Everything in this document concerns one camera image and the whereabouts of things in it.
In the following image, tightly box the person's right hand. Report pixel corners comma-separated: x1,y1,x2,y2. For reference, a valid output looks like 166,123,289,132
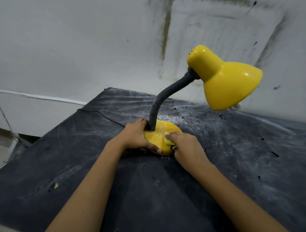
165,131,211,171

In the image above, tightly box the person's left hand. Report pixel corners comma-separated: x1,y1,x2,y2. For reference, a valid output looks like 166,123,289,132
112,118,163,155

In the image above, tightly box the yellow and black cleaning cloth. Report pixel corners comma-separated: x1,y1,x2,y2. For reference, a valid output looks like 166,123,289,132
164,131,178,151

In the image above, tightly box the yellow table lamp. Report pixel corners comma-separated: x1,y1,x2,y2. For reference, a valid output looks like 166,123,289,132
143,45,263,156

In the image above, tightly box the person's left forearm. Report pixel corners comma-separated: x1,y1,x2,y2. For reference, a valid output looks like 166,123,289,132
45,140,128,232

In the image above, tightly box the person's right forearm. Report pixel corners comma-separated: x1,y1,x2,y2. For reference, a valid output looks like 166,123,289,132
189,160,290,232

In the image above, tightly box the black table cover sheet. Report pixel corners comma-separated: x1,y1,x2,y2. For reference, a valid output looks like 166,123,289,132
0,87,306,232

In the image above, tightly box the black lamp power cord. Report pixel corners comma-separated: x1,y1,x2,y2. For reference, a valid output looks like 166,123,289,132
77,109,126,128

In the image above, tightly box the white wall cable strip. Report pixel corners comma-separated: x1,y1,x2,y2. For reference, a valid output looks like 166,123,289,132
0,89,88,106

